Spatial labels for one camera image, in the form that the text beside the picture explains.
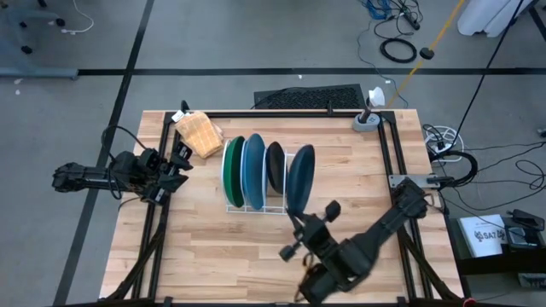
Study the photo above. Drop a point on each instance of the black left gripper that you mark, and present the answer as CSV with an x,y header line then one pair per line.
x,y
158,177

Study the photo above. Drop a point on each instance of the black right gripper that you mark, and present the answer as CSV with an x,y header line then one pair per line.
x,y
317,241

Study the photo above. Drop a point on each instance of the dark blue plate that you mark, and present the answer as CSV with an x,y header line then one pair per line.
x,y
300,179

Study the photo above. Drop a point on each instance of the green plate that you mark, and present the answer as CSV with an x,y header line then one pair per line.
x,y
232,175

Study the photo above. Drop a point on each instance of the black plate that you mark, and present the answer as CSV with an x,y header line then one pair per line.
x,y
275,168

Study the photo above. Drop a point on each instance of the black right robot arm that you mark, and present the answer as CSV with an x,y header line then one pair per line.
x,y
384,230

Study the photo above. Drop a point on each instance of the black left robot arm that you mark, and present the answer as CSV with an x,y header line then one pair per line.
x,y
91,177

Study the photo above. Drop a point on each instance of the yellow waffle cloth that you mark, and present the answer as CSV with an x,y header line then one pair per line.
x,y
199,134

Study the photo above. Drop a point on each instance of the white label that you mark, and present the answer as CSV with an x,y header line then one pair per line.
x,y
177,115

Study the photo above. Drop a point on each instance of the silver mounting plate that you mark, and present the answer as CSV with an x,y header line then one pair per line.
x,y
405,180

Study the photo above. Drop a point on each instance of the grey brush holder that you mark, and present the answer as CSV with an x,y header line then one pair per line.
x,y
370,125

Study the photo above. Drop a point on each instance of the white power strip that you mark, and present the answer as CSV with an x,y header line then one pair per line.
x,y
441,146

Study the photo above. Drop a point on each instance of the white printed booklet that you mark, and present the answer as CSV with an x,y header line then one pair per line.
x,y
484,234

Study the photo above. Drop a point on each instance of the black side cart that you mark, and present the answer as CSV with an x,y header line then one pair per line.
x,y
490,266

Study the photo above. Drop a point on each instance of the black round floor weight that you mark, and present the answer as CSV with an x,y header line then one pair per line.
x,y
426,53

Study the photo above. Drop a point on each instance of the black handheld device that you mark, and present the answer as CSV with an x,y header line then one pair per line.
x,y
526,219

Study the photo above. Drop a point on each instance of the black power strip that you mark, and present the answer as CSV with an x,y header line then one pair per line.
x,y
411,19

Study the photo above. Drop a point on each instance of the white cover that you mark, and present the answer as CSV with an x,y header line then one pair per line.
x,y
486,15

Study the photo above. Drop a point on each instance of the black table frame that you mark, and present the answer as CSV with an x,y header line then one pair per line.
x,y
386,140

